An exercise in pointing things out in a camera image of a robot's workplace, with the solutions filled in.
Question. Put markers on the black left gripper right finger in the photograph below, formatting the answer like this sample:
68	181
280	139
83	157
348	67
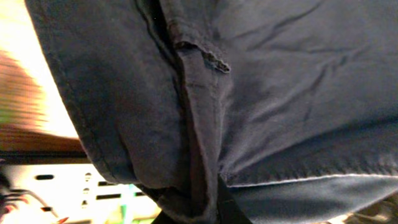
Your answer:
228	210

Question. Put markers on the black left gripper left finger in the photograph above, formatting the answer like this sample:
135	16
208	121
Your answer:
163	218

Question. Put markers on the dark blue denim shorts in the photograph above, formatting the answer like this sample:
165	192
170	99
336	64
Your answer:
292	103

